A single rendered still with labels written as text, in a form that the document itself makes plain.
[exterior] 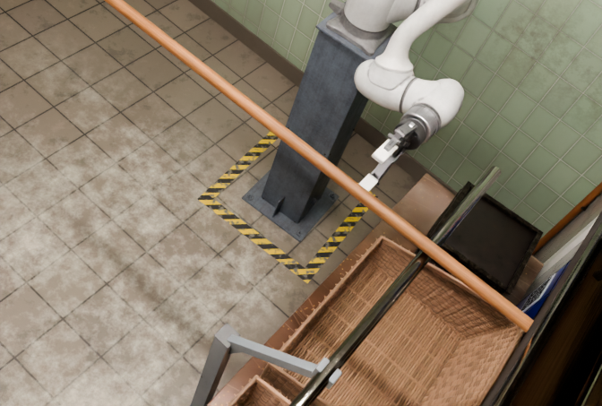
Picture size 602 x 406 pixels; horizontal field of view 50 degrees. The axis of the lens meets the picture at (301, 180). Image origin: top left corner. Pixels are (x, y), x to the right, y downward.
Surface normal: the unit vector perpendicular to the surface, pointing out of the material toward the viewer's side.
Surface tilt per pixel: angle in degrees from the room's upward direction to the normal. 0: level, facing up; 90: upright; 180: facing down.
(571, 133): 90
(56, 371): 0
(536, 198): 90
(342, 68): 90
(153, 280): 0
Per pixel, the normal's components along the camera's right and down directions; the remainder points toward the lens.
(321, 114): -0.56, 0.58
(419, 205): 0.24, -0.57
